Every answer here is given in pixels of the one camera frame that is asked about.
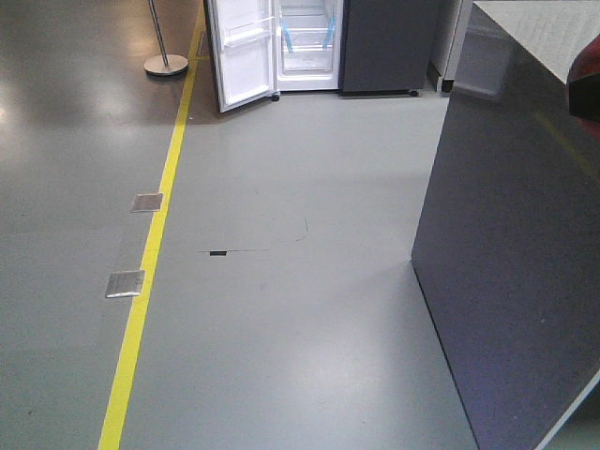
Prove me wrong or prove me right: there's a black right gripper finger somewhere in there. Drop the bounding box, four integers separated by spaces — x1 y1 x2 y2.
568 73 600 120

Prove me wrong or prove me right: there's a red yellow apple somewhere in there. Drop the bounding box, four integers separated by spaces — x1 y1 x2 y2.
566 37 599 139

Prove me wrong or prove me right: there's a white fridge door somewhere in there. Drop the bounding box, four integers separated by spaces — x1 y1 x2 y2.
205 0 278 113

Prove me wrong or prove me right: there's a white open fridge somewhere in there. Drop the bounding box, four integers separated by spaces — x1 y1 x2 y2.
276 0 344 92

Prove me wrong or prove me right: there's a silver stanchion pole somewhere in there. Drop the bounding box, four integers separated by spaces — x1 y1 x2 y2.
143 0 188 77

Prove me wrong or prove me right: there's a metal floor plate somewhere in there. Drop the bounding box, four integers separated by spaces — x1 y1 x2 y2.
130 192 164 213
105 270 145 299

